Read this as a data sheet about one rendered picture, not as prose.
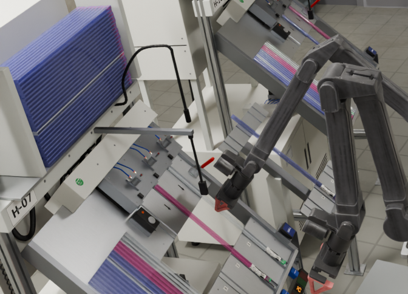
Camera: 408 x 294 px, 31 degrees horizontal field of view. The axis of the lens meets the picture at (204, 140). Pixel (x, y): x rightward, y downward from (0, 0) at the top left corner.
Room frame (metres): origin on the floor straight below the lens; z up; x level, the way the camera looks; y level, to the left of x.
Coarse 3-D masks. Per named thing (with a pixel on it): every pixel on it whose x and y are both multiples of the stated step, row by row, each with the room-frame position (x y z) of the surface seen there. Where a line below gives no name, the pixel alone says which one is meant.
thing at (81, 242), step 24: (96, 192) 1.93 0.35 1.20; (168, 192) 2.05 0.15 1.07; (192, 192) 2.09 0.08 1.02; (72, 216) 1.82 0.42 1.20; (96, 216) 1.85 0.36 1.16; (120, 216) 1.89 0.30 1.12; (168, 216) 1.96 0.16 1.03; (48, 240) 1.72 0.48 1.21; (72, 240) 1.75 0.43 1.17; (96, 240) 1.78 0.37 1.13; (144, 240) 1.84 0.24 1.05; (168, 240) 1.88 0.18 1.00; (72, 264) 1.68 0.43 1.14; (96, 264) 1.71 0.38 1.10
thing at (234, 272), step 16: (256, 224) 2.08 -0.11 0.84; (240, 240) 1.99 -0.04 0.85; (272, 240) 2.05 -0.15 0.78; (256, 256) 1.96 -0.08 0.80; (272, 256) 1.98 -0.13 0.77; (288, 256) 2.02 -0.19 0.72; (224, 272) 1.85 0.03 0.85; (240, 272) 1.88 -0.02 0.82; (272, 272) 1.93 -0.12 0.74; (224, 288) 1.80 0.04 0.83; (240, 288) 1.82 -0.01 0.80; (256, 288) 1.85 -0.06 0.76; (272, 288) 1.87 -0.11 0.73
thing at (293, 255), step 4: (292, 252) 2.03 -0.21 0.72; (296, 252) 2.02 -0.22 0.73; (292, 256) 2.00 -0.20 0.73; (288, 260) 2.00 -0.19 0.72; (292, 260) 1.98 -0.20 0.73; (288, 264) 1.96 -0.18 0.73; (292, 264) 1.97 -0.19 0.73; (288, 268) 1.94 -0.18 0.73; (284, 272) 1.93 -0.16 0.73; (288, 272) 1.93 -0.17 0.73; (284, 276) 1.91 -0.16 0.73; (280, 280) 1.90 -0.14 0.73; (284, 280) 1.89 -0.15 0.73; (280, 284) 1.87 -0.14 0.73; (276, 288) 1.87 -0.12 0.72; (280, 288) 1.86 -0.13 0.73; (276, 292) 1.84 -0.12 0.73
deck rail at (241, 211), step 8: (184, 152) 2.22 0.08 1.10; (192, 160) 2.20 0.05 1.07; (208, 176) 2.17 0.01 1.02; (216, 184) 2.15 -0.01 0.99; (208, 192) 2.17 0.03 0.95; (216, 192) 2.16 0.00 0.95; (240, 200) 2.13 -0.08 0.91; (240, 208) 2.12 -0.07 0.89; (248, 208) 2.12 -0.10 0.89; (240, 216) 2.12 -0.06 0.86; (248, 216) 2.11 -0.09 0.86; (256, 216) 2.10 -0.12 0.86; (264, 224) 2.08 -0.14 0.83; (272, 232) 2.07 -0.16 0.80; (280, 240) 2.06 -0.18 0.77; (296, 248) 2.05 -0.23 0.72
